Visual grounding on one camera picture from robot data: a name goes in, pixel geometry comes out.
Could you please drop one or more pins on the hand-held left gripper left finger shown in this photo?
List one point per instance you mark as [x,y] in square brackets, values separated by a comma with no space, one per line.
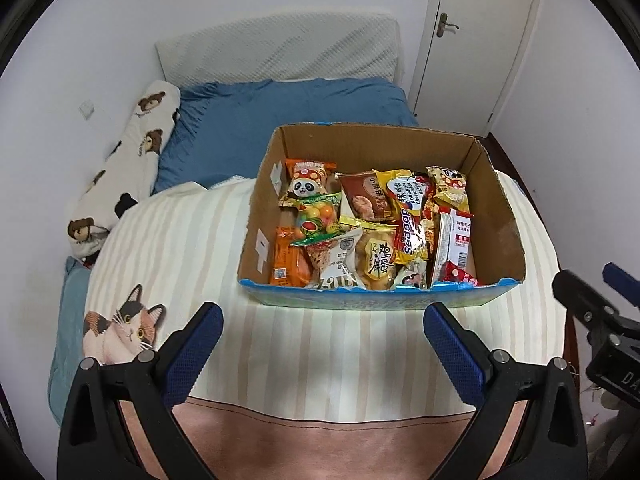
[192,355]

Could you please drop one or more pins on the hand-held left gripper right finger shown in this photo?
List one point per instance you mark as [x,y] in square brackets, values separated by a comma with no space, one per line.
[452,352]

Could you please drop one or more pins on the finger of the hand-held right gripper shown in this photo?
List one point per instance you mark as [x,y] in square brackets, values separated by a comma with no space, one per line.
[585,300]
[625,285]

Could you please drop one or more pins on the red snack packet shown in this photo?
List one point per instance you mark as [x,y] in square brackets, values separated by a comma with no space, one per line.
[457,275]

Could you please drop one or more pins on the white packet with red label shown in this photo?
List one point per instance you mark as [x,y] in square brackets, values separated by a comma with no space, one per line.
[452,247]

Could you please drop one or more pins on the white silver snack packet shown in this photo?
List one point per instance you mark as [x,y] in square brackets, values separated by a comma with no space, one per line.
[340,260]

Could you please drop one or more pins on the yellow cartoon snack packet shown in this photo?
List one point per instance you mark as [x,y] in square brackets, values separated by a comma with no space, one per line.
[450,185]

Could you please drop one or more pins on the brown snack packet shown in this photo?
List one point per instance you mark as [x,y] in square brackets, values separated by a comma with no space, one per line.
[362,195]

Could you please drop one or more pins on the green candy packet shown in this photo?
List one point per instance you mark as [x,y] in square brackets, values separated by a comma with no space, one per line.
[315,217]

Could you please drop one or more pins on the orange panda snack packet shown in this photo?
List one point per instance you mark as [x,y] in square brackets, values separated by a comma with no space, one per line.
[307,180]

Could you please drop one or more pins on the cardboard box with blue print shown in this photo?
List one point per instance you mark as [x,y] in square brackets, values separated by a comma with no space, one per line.
[380,145]

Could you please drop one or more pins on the small silver snack packet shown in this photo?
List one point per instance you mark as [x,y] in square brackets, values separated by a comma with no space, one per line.
[412,277]

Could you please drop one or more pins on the striped cat print blanket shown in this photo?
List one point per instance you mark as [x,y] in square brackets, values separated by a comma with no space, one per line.
[175,240]

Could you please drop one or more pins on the yellow pastry packet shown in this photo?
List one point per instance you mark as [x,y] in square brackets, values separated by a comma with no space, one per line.
[377,260]

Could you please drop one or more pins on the red yellow noodle packet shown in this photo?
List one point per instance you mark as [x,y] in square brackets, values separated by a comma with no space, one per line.
[412,232]

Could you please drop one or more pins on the light blue blanket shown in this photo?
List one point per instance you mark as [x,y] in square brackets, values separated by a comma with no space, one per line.
[65,320]

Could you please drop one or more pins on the orange sausage packet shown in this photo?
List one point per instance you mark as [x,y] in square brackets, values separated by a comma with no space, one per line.
[287,260]

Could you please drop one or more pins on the yellow orange snack packet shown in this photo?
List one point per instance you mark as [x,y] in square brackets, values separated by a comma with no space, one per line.
[400,185]

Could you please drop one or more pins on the bear print long pillow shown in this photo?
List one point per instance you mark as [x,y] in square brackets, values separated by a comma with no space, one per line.
[135,160]

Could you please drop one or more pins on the blue pillow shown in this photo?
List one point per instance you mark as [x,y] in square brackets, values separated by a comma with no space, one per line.
[280,105]

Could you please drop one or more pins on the white door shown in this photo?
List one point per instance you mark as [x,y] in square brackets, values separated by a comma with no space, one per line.
[480,45]

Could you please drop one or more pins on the white quilted headboard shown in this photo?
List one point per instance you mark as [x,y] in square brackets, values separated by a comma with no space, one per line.
[280,50]

